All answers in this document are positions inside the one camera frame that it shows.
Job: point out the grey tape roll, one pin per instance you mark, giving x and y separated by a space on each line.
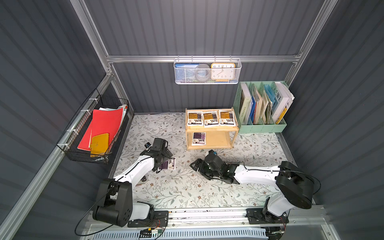
203 73

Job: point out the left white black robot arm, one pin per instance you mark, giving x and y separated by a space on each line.
115 204

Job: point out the blue box in basket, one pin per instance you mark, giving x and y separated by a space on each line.
185 73

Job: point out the white green book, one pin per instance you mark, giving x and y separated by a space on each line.
245 104

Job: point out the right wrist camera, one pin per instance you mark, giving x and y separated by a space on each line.
212 152

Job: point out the black wire side basket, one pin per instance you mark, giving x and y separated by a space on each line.
75 134

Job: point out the white wire wall basket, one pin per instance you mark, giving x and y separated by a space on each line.
209 61

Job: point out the red folder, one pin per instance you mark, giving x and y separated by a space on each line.
104 120

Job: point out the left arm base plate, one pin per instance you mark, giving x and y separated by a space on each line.
155 219

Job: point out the white book with letters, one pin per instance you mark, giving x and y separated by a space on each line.
283 100

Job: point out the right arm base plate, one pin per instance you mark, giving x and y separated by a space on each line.
256 216

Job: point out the green file organizer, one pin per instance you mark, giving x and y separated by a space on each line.
260 119

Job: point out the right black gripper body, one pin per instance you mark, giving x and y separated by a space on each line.
204 167

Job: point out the purple coffee bag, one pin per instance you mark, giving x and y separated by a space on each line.
199 139
168 165

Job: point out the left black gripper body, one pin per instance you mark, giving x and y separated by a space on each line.
162 154

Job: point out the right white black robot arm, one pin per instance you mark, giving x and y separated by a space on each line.
295 188

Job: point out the yellow white alarm clock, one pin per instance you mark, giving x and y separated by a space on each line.
223 72

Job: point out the yellow notebook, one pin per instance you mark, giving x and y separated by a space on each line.
99 144

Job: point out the light wooden two-tier shelf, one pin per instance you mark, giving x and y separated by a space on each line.
217 137

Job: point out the white perforated cable tray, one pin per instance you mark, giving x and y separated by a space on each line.
245 233

